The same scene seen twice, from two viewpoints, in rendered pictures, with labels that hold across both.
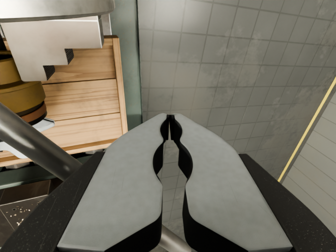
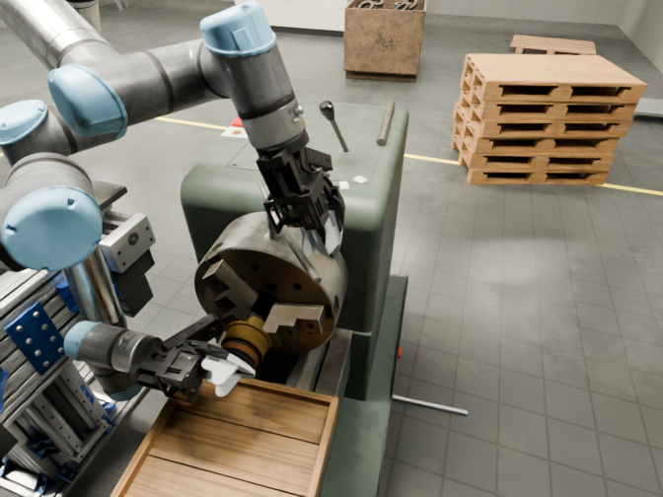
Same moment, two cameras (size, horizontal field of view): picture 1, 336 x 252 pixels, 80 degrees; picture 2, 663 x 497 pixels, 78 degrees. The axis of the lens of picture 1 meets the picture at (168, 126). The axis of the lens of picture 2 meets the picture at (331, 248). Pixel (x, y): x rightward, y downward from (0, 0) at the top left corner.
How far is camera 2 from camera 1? 0.66 m
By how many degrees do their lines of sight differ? 88
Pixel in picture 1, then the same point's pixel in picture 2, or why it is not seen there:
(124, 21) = (361, 477)
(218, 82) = not seen: outside the picture
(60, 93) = (253, 441)
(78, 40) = (306, 316)
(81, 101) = (268, 460)
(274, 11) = not seen: outside the picture
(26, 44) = (278, 315)
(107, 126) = not seen: outside the picture
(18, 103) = (251, 335)
